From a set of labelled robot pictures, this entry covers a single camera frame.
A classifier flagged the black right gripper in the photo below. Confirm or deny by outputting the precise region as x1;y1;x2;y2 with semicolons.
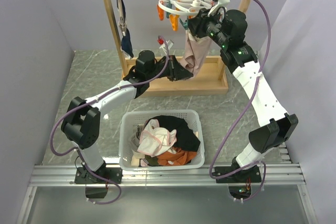
185;6;229;49

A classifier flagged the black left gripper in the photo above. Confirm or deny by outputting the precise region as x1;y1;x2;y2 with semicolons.
147;56;194;82

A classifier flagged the white clip hanger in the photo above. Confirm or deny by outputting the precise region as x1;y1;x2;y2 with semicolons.
156;0;214;31

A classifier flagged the pink beige underwear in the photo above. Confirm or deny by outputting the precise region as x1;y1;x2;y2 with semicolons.
180;30;212;77

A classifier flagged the black underwear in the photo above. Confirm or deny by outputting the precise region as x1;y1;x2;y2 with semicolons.
152;115;200;152

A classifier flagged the white underwear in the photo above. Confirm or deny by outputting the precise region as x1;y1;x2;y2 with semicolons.
138;119;176;157

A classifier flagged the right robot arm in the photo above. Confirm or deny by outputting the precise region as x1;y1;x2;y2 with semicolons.
188;8;298;182

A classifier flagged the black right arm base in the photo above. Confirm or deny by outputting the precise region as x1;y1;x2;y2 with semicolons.
211;165;266;202

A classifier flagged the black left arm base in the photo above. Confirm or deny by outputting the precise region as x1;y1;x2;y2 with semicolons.
74;165;122;200

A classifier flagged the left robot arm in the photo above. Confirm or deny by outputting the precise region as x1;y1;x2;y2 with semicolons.
61;50;193;183

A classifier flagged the navy blue underwear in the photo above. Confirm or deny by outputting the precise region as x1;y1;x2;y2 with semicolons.
121;6;134;59

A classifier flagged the wooden clip hanger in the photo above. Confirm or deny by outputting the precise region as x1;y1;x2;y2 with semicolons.
117;0;127;37

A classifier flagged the wooden clothes rack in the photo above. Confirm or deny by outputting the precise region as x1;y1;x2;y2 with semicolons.
97;0;259;98

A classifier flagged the white plastic laundry basket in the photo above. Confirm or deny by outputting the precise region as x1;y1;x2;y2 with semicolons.
119;110;205;171

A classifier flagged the grey garment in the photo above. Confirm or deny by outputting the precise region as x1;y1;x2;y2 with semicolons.
129;130;142;152

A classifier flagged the orange brown garment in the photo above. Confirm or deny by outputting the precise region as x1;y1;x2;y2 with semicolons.
156;147;197;166

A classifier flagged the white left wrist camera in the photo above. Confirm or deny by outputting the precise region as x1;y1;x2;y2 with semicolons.
157;36;174;57

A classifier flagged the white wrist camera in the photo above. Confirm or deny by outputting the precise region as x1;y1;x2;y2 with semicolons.
157;36;174;57
208;0;230;17

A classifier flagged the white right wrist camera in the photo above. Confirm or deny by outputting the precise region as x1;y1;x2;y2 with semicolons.
208;0;230;17

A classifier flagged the aluminium mounting rail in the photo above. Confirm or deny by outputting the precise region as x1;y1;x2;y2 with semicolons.
28;164;306;187

